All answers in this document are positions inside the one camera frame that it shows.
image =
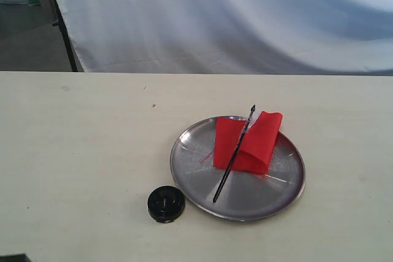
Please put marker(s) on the red flag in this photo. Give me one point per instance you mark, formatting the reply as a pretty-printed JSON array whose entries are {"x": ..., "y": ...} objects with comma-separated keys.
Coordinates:
[{"x": 245, "y": 145}]

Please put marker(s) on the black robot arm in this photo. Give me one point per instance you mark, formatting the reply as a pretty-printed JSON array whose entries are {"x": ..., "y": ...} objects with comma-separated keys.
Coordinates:
[{"x": 21, "y": 257}]

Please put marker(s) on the black round flag base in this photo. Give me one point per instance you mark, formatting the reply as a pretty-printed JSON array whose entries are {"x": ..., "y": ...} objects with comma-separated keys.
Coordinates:
[{"x": 165, "y": 204}]

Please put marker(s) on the round steel plate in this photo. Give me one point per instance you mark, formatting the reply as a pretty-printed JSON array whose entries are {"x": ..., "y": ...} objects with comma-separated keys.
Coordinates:
[{"x": 245, "y": 197}]

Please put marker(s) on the white backdrop cloth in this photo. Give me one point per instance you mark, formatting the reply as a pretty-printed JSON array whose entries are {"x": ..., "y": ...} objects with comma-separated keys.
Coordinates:
[{"x": 232, "y": 36}]

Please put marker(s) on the black backdrop stand pole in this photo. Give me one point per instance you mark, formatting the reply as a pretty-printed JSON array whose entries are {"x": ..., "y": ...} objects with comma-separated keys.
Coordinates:
[{"x": 59, "y": 22}]

